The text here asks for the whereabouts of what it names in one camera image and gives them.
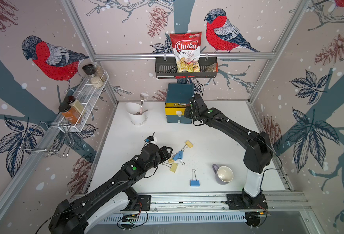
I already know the metal fork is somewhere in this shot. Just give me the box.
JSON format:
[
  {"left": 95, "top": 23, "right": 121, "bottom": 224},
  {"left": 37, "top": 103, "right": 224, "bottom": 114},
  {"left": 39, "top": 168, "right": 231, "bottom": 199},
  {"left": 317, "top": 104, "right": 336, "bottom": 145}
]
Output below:
[{"left": 136, "top": 93, "right": 145, "bottom": 116}]

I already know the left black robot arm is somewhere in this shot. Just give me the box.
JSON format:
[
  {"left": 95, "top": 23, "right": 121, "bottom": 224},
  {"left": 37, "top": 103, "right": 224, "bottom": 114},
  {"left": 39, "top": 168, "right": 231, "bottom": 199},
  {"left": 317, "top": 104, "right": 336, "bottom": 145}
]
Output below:
[{"left": 48, "top": 143, "right": 173, "bottom": 234}]

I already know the yellow spice jar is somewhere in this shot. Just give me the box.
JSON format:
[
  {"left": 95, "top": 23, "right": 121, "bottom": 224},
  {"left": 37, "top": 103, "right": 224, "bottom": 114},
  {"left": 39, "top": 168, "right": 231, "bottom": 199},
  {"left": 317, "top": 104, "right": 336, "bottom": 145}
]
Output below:
[{"left": 64, "top": 95, "right": 85, "bottom": 114}]

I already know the Chuba cassava chips bag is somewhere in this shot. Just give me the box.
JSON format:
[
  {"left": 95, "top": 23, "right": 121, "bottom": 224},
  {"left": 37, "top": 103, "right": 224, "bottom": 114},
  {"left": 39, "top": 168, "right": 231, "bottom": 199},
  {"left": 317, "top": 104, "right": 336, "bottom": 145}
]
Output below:
[{"left": 170, "top": 32, "right": 202, "bottom": 73}]

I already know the yellow binder clip small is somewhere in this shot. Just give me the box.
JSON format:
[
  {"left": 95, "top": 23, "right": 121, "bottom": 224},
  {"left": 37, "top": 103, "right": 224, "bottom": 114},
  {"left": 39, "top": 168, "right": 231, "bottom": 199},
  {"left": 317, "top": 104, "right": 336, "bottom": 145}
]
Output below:
[{"left": 168, "top": 158, "right": 176, "bottom": 164}]

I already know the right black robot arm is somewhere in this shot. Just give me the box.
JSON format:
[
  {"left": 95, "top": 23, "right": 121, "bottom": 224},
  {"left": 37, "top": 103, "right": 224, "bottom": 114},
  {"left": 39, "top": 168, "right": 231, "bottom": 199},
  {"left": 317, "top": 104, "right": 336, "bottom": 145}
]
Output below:
[{"left": 184, "top": 94, "right": 274, "bottom": 206}]

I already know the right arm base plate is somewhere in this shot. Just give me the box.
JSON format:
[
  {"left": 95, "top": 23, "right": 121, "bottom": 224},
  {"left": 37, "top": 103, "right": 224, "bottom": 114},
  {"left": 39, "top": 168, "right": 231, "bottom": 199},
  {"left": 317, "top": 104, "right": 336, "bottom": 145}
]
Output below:
[{"left": 226, "top": 192, "right": 268, "bottom": 210}]

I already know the blue binder clip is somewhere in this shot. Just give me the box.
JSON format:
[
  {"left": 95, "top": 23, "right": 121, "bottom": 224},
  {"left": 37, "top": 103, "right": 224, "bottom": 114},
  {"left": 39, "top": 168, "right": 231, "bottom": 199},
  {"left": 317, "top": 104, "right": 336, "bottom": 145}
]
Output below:
[
  {"left": 177, "top": 151, "right": 185, "bottom": 165},
  {"left": 173, "top": 151, "right": 183, "bottom": 161},
  {"left": 190, "top": 169, "right": 200, "bottom": 187}
]

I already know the white spice jar black lid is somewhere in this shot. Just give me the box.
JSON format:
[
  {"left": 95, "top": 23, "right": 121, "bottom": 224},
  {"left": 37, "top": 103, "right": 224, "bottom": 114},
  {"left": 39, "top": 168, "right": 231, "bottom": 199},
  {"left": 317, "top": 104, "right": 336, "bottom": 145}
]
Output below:
[{"left": 82, "top": 64, "right": 103, "bottom": 88}]

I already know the white wire spice rack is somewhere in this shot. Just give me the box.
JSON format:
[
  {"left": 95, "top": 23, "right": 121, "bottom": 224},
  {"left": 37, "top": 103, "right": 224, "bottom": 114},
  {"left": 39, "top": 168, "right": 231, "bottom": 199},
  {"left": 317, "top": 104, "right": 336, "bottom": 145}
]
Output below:
[{"left": 59, "top": 72, "right": 109, "bottom": 133}]

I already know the yellow binder clip upper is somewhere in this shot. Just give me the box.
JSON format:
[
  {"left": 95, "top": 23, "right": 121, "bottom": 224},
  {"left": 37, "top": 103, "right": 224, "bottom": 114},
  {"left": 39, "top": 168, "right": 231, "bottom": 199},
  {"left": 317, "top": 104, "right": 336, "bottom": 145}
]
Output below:
[{"left": 182, "top": 140, "right": 193, "bottom": 151}]

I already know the teal drawer cabinet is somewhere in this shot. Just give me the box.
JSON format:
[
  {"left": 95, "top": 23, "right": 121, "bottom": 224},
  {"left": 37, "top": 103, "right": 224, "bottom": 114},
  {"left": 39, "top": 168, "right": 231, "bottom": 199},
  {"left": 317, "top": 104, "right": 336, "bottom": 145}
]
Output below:
[{"left": 165, "top": 83, "right": 195, "bottom": 125}]

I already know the orange spice jar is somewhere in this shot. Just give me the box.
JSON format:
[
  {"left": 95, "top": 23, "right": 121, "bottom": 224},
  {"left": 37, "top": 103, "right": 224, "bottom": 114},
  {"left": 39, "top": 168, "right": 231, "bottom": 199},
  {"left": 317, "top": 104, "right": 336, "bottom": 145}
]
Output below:
[{"left": 59, "top": 102, "right": 81, "bottom": 125}]

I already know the blue binder clip front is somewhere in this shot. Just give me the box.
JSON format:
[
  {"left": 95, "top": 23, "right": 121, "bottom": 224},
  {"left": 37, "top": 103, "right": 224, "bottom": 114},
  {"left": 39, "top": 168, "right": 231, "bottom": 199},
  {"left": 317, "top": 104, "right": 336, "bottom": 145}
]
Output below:
[{"left": 190, "top": 169, "right": 200, "bottom": 187}]

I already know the brown spice jar rear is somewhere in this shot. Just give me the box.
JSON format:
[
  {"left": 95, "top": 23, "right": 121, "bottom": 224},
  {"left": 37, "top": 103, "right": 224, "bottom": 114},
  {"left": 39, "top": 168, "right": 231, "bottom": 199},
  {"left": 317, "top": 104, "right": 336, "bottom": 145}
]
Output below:
[{"left": 93, "top": 62, "right": 106, "bottom": 82}]

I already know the purple mug white inside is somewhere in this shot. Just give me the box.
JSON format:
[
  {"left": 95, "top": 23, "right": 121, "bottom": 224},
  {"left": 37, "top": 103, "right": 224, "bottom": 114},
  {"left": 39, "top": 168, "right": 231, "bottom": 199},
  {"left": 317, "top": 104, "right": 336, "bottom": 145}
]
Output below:
[{"left": 212, "top": 164, "right": 234, "bottom": 185}]

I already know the black wire wall basket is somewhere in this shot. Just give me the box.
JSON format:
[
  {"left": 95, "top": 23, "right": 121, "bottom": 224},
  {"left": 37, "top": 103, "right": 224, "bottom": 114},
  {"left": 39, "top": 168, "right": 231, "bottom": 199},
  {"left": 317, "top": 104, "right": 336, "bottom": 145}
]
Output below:
[{"left": 155, "top": 57, "right": 218, "bottom": 79}]

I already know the yellow binder clip lower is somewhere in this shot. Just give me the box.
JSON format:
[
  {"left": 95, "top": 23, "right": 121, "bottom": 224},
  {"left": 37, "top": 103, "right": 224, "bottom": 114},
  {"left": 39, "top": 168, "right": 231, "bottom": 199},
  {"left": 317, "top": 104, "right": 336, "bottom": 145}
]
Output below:
[{"left": 162, "top": 162, "right": 178, "bottom": 173}]

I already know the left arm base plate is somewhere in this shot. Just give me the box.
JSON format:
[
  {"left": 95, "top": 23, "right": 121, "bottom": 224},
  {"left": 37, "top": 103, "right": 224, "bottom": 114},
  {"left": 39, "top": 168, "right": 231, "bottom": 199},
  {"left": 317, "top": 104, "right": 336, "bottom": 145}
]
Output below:
[{"left": 123, "top": 195, "right": 152, "bottom": 211}]

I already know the teal drawer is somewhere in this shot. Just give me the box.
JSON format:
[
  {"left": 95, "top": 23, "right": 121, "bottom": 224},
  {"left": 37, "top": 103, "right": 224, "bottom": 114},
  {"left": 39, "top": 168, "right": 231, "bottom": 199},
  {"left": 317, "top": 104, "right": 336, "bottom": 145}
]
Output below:
[{"left": 166, "top": 115, "right": 192, "bottom": 124}]

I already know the white utensil cup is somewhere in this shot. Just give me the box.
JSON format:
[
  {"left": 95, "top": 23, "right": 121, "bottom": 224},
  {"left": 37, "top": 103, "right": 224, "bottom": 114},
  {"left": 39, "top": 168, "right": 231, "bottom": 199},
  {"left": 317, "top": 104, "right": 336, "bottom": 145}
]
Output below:
[{"left": 125, "top": 102, "right": 147, "bottom": 126}]

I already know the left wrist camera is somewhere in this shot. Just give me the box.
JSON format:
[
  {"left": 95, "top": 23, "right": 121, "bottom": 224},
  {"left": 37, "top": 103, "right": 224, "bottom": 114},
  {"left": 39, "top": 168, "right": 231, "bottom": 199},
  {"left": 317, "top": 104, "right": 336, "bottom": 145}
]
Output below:
[{"left": 144, "top": 133, "right": 155, "bottom": 146}]

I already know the yellow top drawer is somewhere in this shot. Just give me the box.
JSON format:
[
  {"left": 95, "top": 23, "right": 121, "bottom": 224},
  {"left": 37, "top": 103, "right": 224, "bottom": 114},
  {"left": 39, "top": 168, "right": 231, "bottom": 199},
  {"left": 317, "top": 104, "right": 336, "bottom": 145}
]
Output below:
[{"left": 165, "top": 103, "right": 187, "bottom": 116}]

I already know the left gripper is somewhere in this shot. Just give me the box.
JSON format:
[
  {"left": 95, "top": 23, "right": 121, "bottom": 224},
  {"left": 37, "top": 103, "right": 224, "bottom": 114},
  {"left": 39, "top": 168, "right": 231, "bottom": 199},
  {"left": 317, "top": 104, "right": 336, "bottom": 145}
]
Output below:
[{"left": 145, "top": 145, "right": 174, "bottom": 172}]

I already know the chrome wire rack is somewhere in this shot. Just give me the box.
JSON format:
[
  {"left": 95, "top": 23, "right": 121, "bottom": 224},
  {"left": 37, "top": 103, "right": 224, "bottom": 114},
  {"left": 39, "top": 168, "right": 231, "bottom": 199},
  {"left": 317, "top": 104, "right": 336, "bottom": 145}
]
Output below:
[{"left": 19, "top": 121, "right": 75, "bottom": 159}]

